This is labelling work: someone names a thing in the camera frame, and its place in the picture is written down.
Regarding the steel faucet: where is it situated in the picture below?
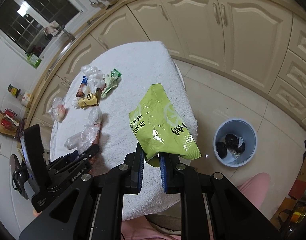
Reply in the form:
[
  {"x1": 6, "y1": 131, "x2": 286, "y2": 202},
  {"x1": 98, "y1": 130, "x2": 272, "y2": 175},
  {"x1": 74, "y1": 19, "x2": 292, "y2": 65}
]
[{"x1": 57, "y1": 26, "x2": 76, "y2": 41}]

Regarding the small black trash bag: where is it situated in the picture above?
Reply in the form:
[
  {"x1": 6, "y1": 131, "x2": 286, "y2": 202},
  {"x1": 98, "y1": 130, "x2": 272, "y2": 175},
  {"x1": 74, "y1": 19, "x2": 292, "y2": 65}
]
[{"x1": 215, "y1": 141, "x2": 227, "y2": 159}]

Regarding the clear bag with red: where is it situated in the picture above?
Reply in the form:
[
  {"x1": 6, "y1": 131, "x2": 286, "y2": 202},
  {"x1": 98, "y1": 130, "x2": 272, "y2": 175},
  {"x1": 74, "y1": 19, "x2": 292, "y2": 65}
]
[{"x1": 48, "y1": 97, "x2": 66, "y2": 122}]

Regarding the green dish soap bottle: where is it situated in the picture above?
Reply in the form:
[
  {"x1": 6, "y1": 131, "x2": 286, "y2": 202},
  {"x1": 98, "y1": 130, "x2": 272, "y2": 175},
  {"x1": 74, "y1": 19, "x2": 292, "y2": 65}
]
[{"x1": 25, "y1": 53, "x2": 42, "y2": 69}]

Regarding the lime green snack bag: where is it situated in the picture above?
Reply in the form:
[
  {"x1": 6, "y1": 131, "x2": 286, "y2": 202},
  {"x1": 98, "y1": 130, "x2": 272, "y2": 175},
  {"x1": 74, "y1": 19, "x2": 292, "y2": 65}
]
[{"x1": 129, "y1": 83, "x2": 201, "y2": 167}]

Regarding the large black trash bag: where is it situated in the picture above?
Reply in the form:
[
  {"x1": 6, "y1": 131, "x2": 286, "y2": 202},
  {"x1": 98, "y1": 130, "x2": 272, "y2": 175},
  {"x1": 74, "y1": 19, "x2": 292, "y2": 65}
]
[{"x1": 225, "y1": 134, "x2": 246, "y2": 153}]

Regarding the gold foil wrapper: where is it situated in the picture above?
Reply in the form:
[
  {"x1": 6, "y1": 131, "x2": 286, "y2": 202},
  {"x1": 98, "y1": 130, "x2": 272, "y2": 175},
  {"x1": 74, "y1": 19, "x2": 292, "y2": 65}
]
[{"x1": 78, "y1": 92, "x2": 99, "y2": 108}]

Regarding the glass jar with lid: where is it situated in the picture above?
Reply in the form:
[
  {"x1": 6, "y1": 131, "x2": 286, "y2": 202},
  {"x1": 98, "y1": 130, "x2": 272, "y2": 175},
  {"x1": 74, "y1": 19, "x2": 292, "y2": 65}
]
[{"x1": 7, "y1": 84, "x2": 33, "y2": 108}]

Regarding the blue plastic trash bin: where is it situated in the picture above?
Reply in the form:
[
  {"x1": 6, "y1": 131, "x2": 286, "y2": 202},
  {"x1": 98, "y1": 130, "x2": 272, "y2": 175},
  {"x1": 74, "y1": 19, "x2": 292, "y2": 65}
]
[{"x1": 213, "y1": 118, "x2": 257, "y2": 167}]

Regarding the kitchen window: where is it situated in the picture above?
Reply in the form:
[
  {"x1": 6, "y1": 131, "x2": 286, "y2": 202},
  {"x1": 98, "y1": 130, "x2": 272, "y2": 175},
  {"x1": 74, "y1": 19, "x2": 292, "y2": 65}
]
[{"x1": 0, "y1": 0, "x2": 79, "y2": 57}]

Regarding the blue brown snack wrapper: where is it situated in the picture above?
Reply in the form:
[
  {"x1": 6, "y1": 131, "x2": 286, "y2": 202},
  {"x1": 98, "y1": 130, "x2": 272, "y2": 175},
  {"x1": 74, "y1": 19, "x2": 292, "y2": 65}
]
[{"x1": 76, "y1": 76, "x2": 90, "y2": 98}]

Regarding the cardboard box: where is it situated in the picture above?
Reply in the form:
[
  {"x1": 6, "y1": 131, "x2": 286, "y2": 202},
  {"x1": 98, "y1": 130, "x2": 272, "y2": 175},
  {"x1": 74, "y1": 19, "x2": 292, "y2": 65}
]
[{"x1": 288, "y1": 158, "x2": 306, "y2": 199}]

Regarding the clear plastic bag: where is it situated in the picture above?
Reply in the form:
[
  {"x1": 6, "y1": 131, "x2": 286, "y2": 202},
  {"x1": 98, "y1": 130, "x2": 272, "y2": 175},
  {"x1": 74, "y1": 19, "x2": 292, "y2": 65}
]
[{"x1": 81, "y1": 64, "x2": 105, "y2": 92}]

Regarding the steel kitchen sink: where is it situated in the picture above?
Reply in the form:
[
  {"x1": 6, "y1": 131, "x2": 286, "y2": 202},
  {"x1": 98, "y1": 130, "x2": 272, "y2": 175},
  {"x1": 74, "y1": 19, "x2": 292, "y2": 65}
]
[{"x1": 44, "y1": 12, "x2": 109, "y2": 81}]

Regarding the green white wrapper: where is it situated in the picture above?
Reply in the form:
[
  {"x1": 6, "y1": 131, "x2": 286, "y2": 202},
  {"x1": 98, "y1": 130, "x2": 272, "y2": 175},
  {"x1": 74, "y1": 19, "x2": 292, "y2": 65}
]
[{"x1": 100, "y1": 68, "x2": 122, "y2": 99}]

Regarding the white towel table cover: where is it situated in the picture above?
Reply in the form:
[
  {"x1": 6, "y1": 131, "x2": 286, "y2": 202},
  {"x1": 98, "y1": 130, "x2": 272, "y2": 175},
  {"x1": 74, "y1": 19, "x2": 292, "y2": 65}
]
[{"x1": 50, "y1": 41, "x2": 197, "y2": 220}]

